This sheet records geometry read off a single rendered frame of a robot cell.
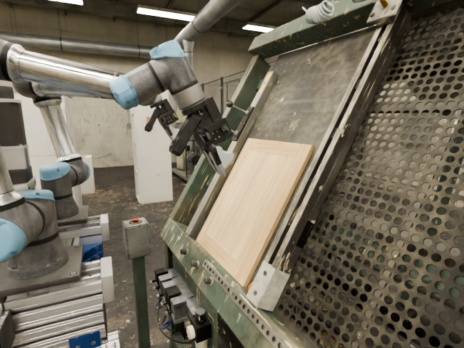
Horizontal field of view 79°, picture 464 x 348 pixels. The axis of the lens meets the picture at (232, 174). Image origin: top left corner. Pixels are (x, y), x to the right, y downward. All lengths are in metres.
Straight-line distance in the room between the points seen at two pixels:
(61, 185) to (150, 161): 3.69
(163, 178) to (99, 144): 4.53
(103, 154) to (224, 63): 4.98
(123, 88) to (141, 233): 0.98
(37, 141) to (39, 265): 2.63
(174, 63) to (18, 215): 0.51
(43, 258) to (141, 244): 0.69
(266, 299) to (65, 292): 0.59
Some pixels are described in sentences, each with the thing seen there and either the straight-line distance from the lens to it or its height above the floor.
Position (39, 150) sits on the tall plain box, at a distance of 3.53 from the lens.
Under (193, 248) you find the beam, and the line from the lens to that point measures 1.33.
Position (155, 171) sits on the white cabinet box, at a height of 0.56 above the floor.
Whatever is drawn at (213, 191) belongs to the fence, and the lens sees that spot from 1.41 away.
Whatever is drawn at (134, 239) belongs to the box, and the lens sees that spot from 1.56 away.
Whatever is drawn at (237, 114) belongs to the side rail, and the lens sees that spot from 1.71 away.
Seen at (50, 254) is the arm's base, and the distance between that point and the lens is 0.99.
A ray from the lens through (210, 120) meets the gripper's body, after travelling 0.75.
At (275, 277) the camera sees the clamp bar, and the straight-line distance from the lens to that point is 0.91.
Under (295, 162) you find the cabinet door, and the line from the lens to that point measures 1.08.
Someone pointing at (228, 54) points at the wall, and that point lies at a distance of 10.45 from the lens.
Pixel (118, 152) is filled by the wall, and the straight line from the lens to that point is 9.40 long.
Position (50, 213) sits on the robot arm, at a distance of 0.95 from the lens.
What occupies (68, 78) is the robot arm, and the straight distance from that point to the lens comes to 0.87.
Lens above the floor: 1.47
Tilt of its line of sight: 11 degrees down
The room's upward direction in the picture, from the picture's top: straight up
